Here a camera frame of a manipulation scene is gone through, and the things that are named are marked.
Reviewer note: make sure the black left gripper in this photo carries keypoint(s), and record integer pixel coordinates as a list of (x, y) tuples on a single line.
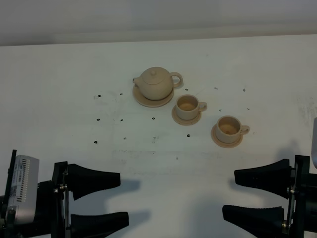
[(52, 204)]

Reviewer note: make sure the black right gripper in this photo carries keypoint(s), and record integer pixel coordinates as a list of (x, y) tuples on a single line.
[(276, 178)]

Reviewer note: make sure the beige ceramic teapot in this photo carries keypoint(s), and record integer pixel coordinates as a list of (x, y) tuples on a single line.
[(157, 83)]

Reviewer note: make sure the beige saucer near teapot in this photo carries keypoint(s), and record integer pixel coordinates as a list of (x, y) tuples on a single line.
[(180, 121)]

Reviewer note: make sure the beige teacup near teapot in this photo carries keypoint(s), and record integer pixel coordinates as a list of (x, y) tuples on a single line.
[(188, 107)]

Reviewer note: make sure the beige teacup far right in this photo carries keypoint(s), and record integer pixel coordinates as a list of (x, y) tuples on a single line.
[(229, 129)]

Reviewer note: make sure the beige saucer far right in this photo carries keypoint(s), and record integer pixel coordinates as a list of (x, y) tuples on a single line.
[(222, 144)]

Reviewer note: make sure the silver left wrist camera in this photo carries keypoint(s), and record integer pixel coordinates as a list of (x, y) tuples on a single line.
[(23, 189)]

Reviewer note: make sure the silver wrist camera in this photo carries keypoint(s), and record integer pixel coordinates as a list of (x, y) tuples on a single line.
[(314, 144), (23, 189)]

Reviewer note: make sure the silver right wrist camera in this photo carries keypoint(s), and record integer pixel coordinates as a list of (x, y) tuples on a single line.
[(314, 144)]

